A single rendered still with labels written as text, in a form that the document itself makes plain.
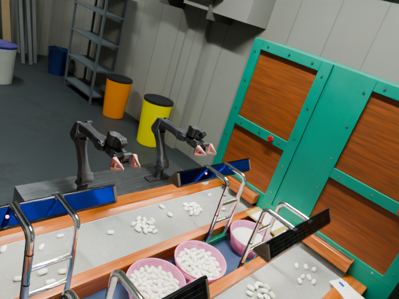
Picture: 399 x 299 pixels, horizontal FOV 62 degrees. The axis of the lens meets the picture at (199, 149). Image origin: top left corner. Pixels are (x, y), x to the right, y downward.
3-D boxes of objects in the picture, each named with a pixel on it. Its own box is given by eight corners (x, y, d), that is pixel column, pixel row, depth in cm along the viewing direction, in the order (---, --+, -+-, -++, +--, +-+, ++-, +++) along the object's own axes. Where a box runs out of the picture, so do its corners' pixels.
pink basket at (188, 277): (160, 275, 160) (164, 260, 157) (184, 247, 184) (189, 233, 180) (209, 304, 153) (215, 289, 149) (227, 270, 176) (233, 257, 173)
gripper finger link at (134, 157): (145, 161, 167) (133, 152, 172) (133, 162, 162) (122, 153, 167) (141, 172, 170) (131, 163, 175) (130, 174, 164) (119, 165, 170)
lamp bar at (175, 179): (167, 180, 170) (171, 168, 167) (240, 164, 215) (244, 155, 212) (177, 188, 165) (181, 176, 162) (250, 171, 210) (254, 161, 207)
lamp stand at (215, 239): (181, 229, 197) (203, 164, 180) (204, 220, 212) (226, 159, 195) (203, 249, 186) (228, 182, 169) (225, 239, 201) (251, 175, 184)
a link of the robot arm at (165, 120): (192, 133, 222) (164, 114, 239) (183, 134, 215) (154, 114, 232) (187, 149, 227) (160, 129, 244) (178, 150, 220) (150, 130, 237)
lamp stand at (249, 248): (230, 275, 174) (260, 205, 157) (252, 262, 189) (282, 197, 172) (259, 301, 163) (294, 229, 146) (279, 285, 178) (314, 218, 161)
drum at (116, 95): (129, 119, 518) (138, 82, 496) (108, 120, 490) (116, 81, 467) (116, 110, 539) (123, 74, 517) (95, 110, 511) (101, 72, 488)
